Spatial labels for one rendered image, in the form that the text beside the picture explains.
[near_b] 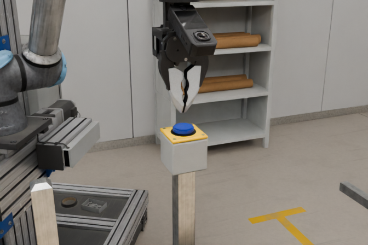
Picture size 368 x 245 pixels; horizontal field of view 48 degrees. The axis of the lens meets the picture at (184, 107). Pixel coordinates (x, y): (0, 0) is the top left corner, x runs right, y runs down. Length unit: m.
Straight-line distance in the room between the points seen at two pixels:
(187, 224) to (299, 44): 3.46
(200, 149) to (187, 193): 0.10
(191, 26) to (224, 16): 3.05
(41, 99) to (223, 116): 2.43
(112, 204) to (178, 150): 1.77
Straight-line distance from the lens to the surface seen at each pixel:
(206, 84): 3.45
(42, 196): 0.75
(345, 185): 1.51
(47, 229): 0.78
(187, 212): 0.84
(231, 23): 3.76
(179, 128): 0.77
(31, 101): 1.79
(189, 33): 0.66
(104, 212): 2.45
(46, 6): 1.21
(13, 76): 1.32
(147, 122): 3.70
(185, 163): 0.77
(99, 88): 3.51
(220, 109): 3.90
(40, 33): 1.27
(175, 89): 0.74
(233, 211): 2.82
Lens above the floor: 1.51
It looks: 19 degrees down
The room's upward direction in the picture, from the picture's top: straight up
